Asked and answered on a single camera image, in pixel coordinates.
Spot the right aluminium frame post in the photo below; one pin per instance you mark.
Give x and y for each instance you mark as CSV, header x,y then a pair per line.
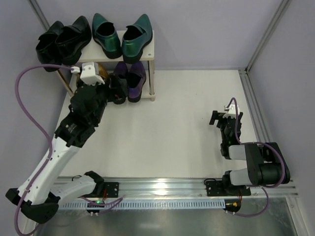
x,y
274,22

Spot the right aluminium side rail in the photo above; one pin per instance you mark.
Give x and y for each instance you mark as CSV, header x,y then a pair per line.
x,y
259,125

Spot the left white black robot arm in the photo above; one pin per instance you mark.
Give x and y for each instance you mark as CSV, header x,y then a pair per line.
x,y
37,198

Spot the purple loafer shoe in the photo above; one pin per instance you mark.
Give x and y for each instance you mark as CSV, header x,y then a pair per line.
x,y
121,70
136,78

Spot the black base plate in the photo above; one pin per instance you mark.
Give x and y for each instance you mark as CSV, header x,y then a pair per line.
x,y
108,190
219,188

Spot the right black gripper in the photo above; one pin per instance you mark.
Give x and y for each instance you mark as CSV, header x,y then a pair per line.
x,y
224,120

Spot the aluminium frame post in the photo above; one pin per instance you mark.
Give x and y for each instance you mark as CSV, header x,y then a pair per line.
x,y
39,14
274,22

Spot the gold loafer shoe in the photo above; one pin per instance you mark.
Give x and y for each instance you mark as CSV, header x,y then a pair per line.
x,y
102,72

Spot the white two-tier shoe shelf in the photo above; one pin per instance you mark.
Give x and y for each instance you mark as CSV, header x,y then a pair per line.
x,y
94,53

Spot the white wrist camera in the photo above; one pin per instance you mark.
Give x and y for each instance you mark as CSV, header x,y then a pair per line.
x,y
89,73
230,111

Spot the green loafer shoe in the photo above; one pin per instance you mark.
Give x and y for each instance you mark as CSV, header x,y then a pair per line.
x,y
105,35
136,38

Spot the left aluminium frame post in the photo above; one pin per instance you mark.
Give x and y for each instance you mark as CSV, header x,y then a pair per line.
x,y
39,14

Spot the grey slotted cable duct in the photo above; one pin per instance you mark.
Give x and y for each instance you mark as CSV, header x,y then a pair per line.
x,y
128,204

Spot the black loafer shoe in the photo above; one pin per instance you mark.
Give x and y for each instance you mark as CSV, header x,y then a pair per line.
x,y
46,49
72,40

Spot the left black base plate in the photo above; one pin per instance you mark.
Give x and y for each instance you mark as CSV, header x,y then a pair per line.
x,y
108,190

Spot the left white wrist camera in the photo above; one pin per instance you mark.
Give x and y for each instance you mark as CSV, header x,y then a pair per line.
x,y
89,73

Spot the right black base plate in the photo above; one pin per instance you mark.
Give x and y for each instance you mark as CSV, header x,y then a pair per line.
x,y
219,188

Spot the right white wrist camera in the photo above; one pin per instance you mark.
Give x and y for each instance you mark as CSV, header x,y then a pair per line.
x,y
230,111

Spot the aluminium mounting rail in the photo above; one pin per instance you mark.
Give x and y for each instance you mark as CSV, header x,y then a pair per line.
x,y
154,188

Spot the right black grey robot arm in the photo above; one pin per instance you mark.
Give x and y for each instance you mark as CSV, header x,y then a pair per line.
x,y
265,164

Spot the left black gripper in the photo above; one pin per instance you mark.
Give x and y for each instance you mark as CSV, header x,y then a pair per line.
x,y
103,89

